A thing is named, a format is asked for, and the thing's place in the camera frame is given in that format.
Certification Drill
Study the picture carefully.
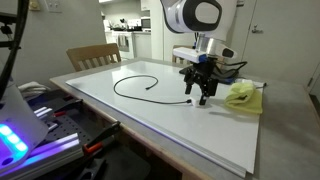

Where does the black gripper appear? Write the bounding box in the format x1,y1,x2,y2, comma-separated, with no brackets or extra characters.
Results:
183,58,222,107

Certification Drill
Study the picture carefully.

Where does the white charger plug block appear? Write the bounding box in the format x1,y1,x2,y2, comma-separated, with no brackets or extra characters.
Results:
189,96,210,109

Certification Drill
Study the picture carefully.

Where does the black charging cable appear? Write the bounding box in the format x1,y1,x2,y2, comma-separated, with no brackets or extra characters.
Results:
113,74,193,105

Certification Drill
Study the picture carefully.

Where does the light wooden slat-back chair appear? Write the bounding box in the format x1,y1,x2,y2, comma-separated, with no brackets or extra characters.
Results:
171,44,228,67
65,42,122,73

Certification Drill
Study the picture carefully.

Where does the flat black pad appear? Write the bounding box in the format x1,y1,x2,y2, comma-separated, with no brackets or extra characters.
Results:
178,65,240,86

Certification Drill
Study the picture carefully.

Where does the yellow-green folded cloth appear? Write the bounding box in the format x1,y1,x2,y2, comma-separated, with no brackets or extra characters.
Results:
224,82,264,115

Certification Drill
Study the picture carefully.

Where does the large white board sheet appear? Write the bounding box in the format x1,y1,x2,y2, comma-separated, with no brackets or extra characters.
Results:
65,59,265,178

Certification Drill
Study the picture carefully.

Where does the white kitchen base cabinet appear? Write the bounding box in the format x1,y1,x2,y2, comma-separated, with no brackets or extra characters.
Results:
133,31,153,60

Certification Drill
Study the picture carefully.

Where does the white microwave oven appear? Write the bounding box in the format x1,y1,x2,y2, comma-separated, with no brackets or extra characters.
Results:
140,17,152,30

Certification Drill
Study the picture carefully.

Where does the white kitchen stove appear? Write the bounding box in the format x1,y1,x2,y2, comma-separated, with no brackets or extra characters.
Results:
110,29,136,61

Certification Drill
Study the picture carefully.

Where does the white door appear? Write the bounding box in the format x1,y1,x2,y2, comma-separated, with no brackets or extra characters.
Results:
233,0,320,89

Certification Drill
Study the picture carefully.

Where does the black perforated board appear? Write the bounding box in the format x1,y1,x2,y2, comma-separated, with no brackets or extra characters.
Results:
46,113,101,145

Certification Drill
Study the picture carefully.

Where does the aluminium extrusion bar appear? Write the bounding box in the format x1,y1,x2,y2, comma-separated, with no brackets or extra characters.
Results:
0,132,84,180
32,105,57,120

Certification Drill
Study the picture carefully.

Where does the white folded bundle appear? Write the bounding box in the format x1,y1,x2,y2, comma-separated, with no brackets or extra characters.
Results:
17,81,52,100

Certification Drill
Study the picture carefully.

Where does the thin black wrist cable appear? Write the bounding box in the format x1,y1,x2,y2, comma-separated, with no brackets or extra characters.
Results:
213,60,248,84

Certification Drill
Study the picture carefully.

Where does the silver door lever handle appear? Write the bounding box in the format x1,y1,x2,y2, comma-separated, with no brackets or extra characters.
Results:
251,24,264,35

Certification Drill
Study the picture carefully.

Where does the black clamp orange handle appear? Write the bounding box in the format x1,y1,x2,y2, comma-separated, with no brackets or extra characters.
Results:
81,120,122,155
49,96,84,118

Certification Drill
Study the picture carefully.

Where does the white light switch plate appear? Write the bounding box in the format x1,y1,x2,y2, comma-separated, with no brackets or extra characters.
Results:
44,0,64,14

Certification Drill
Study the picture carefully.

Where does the beige wall thermostat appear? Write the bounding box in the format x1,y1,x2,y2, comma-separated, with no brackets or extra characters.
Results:
25,0,41,11

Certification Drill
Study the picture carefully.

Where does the thick black arm hose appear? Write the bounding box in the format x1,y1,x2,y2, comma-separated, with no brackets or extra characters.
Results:
0,0,30,101

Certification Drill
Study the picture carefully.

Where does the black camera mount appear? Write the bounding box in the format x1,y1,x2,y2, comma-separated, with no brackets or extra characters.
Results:
0,12,19,51

